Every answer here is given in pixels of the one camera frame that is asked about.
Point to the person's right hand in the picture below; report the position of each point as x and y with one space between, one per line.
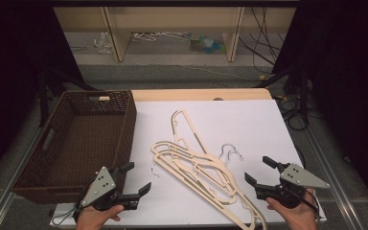
295 217

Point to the person's left hand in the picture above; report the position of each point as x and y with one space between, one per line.
92 218

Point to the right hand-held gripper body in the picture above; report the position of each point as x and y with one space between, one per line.
300 177

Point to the metal rail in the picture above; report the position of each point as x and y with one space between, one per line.
332 179
0 201

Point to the clear plastic bag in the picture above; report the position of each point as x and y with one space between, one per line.
103 43

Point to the black stand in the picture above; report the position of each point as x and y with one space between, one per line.
43 96
304 92

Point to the colourful plastic items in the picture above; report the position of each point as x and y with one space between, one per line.
206 44

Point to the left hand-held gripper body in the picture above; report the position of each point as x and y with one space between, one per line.
97 187

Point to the wooden shelf unit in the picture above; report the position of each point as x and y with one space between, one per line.
172 19

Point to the beige clothes hanger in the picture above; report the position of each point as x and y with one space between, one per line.
172 148
185 121
204 198

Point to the brown woven basket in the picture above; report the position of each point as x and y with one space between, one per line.
86 140

